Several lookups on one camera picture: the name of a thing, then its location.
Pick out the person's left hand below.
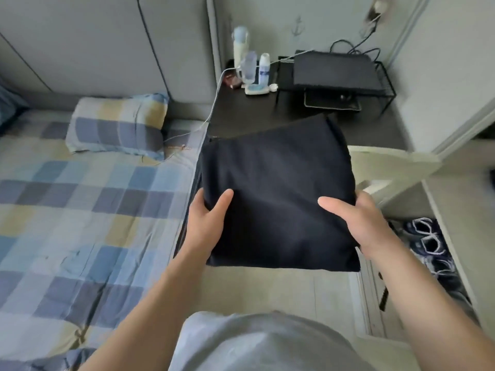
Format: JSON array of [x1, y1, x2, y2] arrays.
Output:
[[186, 188, 235, 255]]

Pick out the person's right hand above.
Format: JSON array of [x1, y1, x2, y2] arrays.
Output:
[[317, 190, 392, 260]]

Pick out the black garment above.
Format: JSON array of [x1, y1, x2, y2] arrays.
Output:
[[174, 113, 361, 273]]

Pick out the person's right forearm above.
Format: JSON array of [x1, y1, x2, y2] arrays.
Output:
[[361, 241, 495, 371]]

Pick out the person's left forearm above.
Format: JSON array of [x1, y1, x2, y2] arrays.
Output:
[[78, 243, 216, 371]]

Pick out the white open drawer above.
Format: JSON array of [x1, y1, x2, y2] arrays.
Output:
[[347, 145, 495, 369]]

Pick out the dark bedside table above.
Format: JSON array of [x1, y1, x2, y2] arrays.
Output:
[[206, 58, 410, 152]]

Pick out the blue white clothes in drawer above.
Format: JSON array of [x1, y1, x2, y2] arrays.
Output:
[[387, 216, 470, 306]]

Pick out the checkered blue yellow pillow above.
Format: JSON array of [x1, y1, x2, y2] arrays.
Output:
[[65, 92, 170, 162]]

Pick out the black laptop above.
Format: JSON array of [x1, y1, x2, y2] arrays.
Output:
[[292, 50, 382, 91]]

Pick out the small white blue bottle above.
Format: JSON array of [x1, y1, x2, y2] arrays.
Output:
[[258, 53, 271, 87]]

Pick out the checkered blue yellow bed sheet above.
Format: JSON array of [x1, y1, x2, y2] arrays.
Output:
[[0, 108, 209, 371]]

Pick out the person's grey shirt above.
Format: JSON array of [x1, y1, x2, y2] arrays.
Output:
[[169, 310, 366, 371]]

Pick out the tall white blue bottle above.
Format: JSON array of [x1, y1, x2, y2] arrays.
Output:
[[232, 26, 248, 71]]

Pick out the grey upholstered headboard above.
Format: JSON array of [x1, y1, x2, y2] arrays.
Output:
[[0, 0, 223, 121]]

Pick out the black strap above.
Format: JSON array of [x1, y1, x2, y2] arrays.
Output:
[[378, 271, 389, 312]]

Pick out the white charging cable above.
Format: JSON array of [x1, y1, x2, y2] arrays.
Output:
[[163, 55, 296, 145]]

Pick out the black wire shelf rack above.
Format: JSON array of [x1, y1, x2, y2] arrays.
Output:
[[275, 55, 397, 115]]

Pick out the black power cable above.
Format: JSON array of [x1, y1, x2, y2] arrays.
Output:
[[329, 24, 382, 63]]

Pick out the white wall charger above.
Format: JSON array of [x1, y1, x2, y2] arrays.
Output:
[[365, 0, 392, 27]]

